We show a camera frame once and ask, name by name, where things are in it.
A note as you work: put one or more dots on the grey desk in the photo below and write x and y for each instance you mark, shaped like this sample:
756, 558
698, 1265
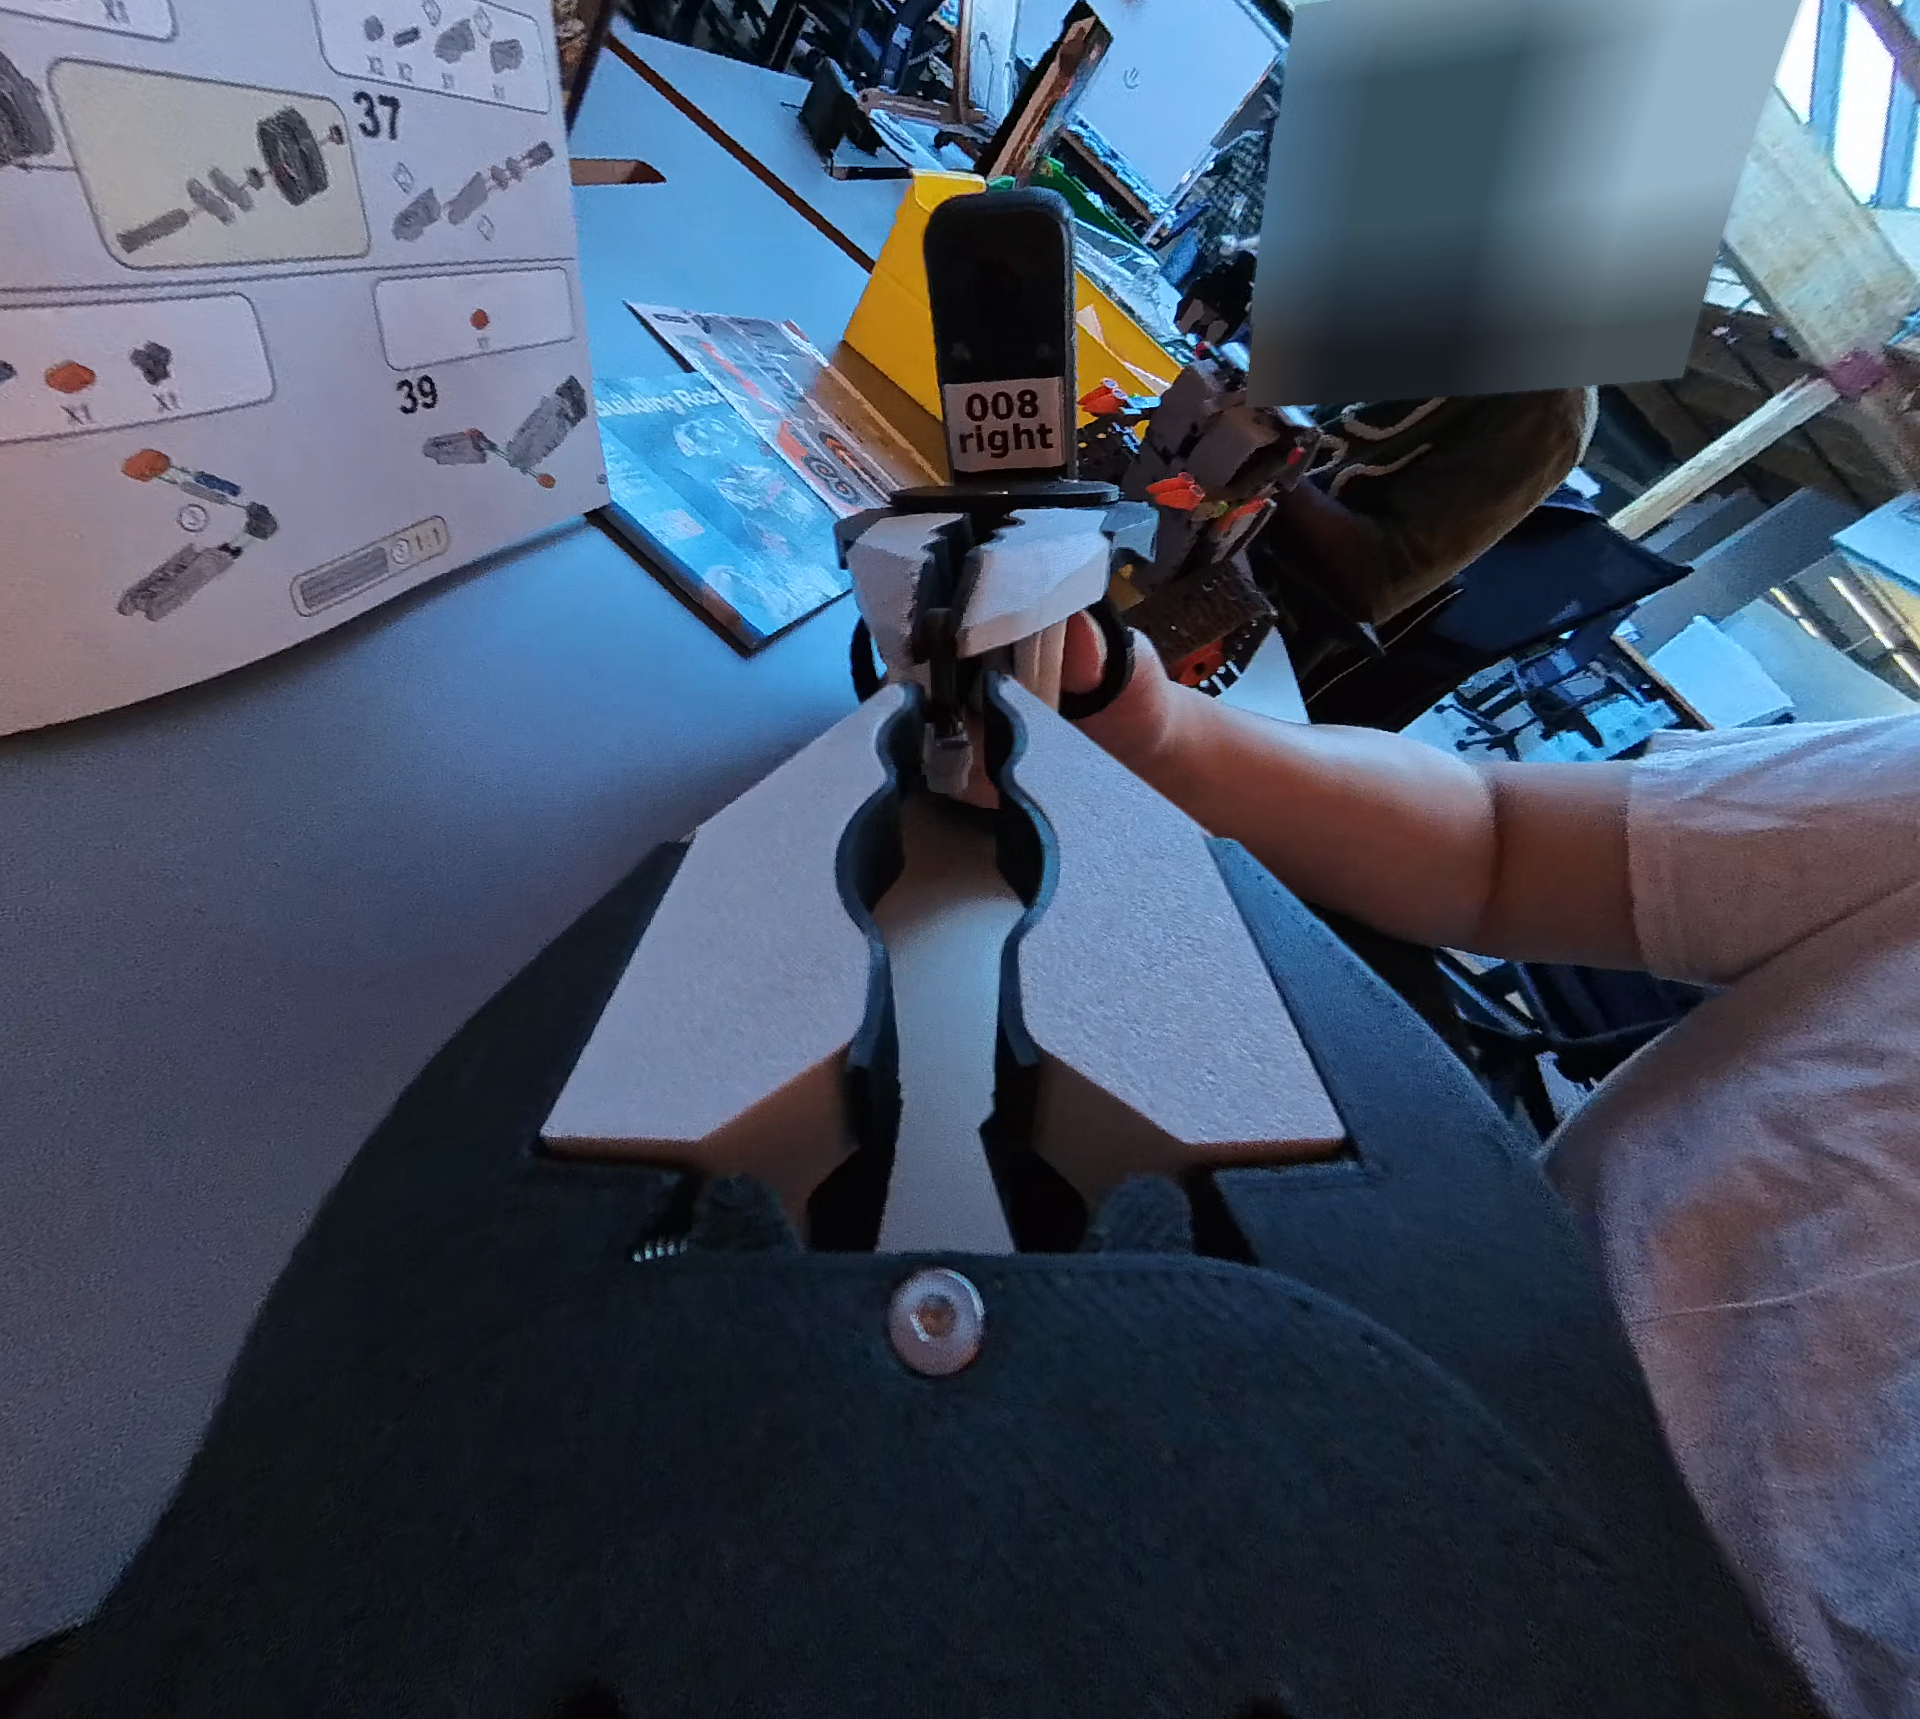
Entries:
378, 849

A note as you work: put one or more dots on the yellow plastic bin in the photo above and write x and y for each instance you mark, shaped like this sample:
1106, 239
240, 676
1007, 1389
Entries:
889, 324

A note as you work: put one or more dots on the orange car booklet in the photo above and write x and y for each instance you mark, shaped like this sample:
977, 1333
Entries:
764, 396

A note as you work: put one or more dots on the black tablet stand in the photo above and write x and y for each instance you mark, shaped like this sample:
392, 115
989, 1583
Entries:
838, 122

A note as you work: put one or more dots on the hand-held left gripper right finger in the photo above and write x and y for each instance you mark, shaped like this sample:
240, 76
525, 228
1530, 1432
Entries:
1186, 999

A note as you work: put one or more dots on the colourful standing box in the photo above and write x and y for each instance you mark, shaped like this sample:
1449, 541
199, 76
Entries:
1058, 84

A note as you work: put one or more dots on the dark grey toy axle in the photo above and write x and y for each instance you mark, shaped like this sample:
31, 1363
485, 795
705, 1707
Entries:
950, 717

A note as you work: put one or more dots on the tracked toy robot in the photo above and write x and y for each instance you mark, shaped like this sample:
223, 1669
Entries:
1212, 502

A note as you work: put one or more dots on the person's right forearm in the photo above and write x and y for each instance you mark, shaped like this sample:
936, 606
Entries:
1407, 832

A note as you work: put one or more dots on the open white instruction booklet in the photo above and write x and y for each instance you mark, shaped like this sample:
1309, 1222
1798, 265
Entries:
270, 324

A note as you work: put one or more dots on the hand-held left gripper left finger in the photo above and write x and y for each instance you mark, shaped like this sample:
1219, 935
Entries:
721, 999

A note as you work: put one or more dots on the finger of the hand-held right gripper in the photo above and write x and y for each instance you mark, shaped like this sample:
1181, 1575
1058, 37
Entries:
899, 591
1045, 579

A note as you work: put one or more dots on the person's right hand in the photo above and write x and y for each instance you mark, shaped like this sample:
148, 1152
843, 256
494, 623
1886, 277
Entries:
1138, 700

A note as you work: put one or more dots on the blue toy car booklet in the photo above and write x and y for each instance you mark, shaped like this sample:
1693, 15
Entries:
705, 502

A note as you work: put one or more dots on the white whiteboard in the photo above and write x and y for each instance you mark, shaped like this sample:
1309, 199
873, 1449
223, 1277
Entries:
1186, 37

